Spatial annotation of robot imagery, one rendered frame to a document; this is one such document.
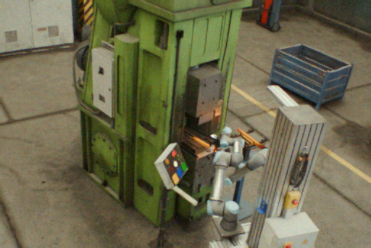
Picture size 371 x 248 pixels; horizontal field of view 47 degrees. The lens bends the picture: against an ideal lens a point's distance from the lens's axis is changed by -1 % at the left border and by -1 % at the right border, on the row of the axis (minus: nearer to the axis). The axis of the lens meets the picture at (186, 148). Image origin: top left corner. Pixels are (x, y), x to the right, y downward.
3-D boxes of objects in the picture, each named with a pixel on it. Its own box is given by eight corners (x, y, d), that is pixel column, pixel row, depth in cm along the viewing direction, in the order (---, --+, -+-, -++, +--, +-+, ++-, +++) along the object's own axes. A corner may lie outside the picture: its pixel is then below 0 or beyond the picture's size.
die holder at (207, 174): (217, 180, 478) (222, 146, 453) (192, 193, 455) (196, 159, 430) (182, 156, 510) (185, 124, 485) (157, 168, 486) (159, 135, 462)
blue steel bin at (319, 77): (343, 100, 784) (355, 63, 744) (317, 111, 740) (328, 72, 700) (293, 76, 858) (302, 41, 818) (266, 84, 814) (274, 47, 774)
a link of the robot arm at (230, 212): (237, 222, 359) (239, 210, 352) (221, 220, 360) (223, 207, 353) (238, 212, 369) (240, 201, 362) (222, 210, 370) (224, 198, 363)
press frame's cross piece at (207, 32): (219, 58, 414) (226, 9, 388) (189, 67, 389) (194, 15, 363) (188, 43, 439) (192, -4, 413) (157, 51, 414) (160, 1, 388)
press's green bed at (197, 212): (211, 212, 504) (216, 180, 478) (188, 225, 481) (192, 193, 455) (179, 188, 535) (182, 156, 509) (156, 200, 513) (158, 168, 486)
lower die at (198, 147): (208, 149, 448) (209, 141, 443) (194, 155, 435) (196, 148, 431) (180, 131, 471) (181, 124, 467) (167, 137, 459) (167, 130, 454)
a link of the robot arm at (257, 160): (260, 167, 371) (228, 189, 407) (267, 162, 378) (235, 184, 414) (252, 156, 372) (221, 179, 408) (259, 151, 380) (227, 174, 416)
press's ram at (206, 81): (223, 106, 431) (228, 69, 409) (196, 118, 407) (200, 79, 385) (193, 91, 455) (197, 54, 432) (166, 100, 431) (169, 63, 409)
